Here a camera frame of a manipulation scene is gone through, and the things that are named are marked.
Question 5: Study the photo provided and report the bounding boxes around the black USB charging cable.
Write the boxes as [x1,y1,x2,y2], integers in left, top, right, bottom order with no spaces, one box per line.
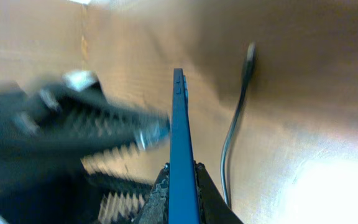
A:
[219,42,257,210]

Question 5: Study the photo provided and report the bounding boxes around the blue Galaxy smartphone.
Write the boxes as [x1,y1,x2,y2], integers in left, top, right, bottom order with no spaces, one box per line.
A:
[168,68,200,224]

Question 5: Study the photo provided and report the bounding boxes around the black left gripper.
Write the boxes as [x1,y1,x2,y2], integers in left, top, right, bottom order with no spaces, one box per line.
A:
[0,70,103,223]

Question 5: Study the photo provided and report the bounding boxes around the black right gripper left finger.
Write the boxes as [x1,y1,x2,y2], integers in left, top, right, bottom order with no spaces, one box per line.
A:
[132,163,170,224]

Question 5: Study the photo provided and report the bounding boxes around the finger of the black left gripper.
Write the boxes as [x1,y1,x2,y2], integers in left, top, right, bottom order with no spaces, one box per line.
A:
[36,85,170,157]
[82,172,152,205]

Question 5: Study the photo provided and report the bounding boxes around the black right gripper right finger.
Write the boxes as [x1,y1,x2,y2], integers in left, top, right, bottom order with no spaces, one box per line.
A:
[195,163,243,224]

